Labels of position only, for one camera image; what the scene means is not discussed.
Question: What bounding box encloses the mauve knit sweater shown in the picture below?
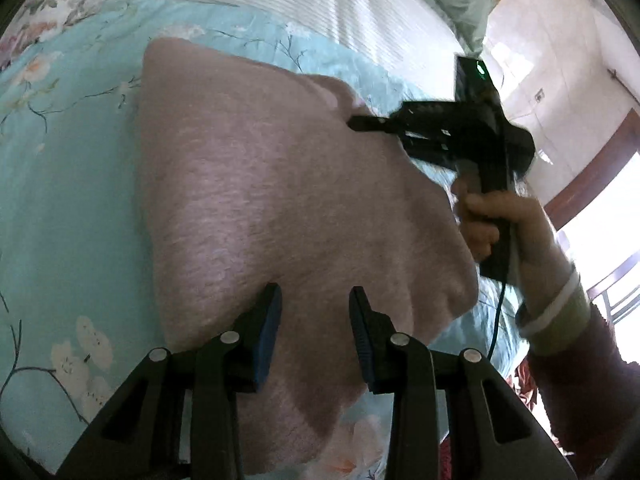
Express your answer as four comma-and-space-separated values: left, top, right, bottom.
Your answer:
139, 38, 478, 479

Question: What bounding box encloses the dark red sleeved forearm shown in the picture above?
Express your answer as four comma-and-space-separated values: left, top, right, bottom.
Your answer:
516, 270, 639, 479

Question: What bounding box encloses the person's right hand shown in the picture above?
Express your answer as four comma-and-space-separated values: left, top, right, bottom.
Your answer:
451, 177, 573, 316

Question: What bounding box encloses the white pink floral cloth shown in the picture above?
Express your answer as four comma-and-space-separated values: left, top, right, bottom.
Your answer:
1, 0, 103, 70

